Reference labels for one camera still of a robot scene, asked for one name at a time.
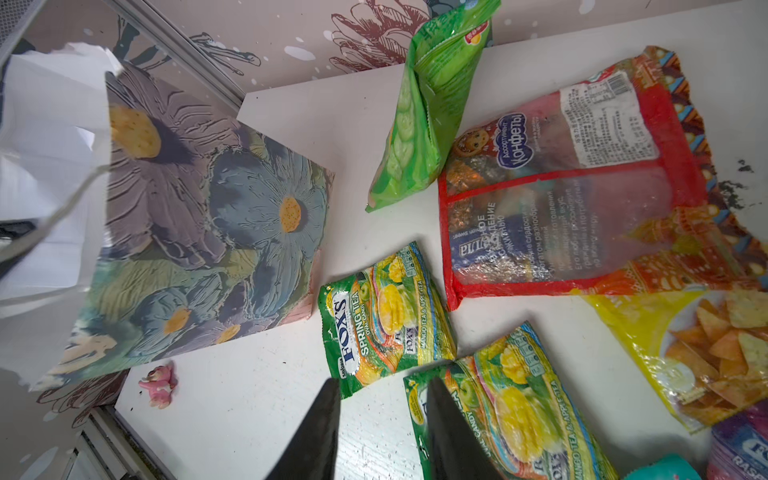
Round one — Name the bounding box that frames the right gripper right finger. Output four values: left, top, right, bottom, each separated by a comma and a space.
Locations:
427, 378, 502, 479

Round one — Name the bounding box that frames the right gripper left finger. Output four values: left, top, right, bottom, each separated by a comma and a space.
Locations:
267, 378, 341, 480

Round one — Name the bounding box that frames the green Fox's candy bag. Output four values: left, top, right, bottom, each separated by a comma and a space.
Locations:
318, 241, 457, 399

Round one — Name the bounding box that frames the teal Fox's candy bag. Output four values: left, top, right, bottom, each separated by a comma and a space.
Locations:
624, 454, 701, 480

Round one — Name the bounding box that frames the yellow snack bag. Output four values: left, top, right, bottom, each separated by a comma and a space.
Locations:
584, 290, 767, 432

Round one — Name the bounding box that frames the purple candy snack bag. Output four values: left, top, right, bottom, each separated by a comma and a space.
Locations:
706, 400, 768, 480

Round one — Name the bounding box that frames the patterned paper gift bag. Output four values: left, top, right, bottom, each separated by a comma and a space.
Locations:
1, 43, 333, 391

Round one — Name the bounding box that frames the red snack bag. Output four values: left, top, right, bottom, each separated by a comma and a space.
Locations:
438, 46, 767, 309

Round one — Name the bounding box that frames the bright green snack bag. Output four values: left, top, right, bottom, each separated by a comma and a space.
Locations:
366, 0, 501, 212

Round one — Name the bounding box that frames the small pink toy figure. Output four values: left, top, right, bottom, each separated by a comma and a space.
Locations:
138, 362, 177, 409

